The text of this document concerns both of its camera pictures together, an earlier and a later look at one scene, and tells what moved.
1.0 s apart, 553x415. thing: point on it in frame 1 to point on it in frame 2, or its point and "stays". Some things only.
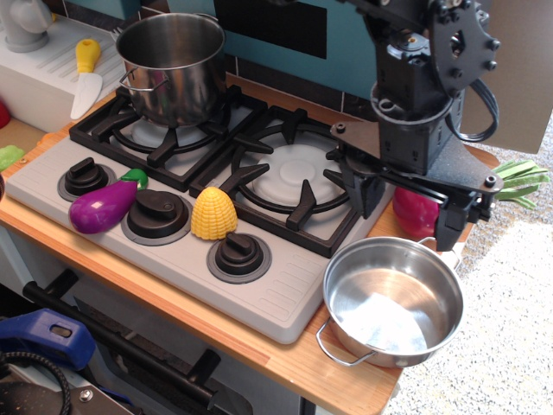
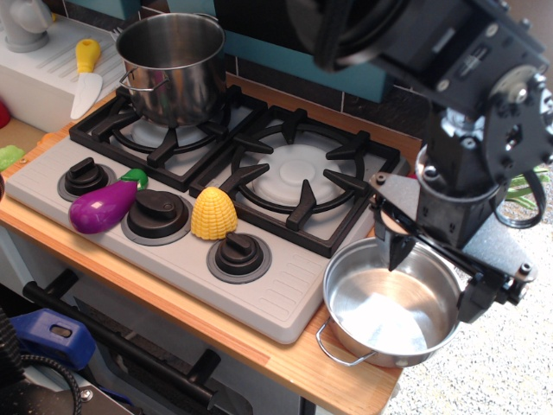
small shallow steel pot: x=395 y=297 stays
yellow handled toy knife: x=88 y=51 stays
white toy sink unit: x=38 y=86 stays
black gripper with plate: x=434 y=152 to x=460 y=224
